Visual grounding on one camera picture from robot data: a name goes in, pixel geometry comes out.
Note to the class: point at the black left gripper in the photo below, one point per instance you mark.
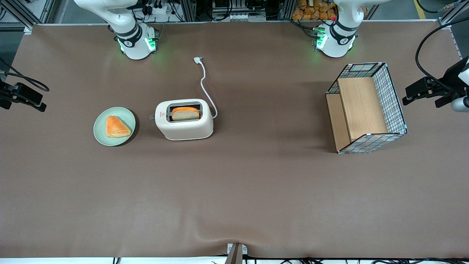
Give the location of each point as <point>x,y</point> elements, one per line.
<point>450,79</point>

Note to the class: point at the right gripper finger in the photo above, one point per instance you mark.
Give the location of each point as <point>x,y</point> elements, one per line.
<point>31,96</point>
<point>4,101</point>

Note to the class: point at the white two-slot toaster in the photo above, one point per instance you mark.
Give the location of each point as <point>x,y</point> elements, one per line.
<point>187,129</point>

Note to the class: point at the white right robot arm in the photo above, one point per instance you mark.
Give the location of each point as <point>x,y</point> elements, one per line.
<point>135,47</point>

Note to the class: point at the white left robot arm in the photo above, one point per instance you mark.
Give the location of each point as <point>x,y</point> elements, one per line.
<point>335,46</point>

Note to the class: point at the pale green round plate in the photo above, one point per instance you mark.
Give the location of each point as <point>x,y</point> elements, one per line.
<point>100,132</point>

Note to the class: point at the triangular orange pastry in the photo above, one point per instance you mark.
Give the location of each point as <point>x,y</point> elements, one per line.
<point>117,127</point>

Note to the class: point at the pile of orange bread rolls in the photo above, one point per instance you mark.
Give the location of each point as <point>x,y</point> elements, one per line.
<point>311,14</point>

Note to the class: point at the white power strip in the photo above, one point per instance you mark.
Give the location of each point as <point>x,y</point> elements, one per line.
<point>158,10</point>

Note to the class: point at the toast slice orange crust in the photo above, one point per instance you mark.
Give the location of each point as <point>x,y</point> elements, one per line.
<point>185,115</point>

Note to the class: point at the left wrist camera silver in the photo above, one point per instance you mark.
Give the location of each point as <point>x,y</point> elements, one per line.
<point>460,104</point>

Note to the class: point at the aluminium frame rail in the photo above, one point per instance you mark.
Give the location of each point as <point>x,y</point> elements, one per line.
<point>452,13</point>
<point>25,14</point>

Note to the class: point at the grey camera stand bracket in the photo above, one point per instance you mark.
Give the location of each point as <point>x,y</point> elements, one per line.
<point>236,256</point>

